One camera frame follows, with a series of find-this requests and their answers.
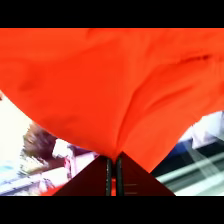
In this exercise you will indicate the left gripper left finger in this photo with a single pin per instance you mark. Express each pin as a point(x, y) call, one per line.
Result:
point(91, 180)

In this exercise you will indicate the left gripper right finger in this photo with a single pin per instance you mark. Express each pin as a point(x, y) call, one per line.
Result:
point(140, 181)

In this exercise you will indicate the red garment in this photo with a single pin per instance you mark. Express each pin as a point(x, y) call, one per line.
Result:
point(110, 86)

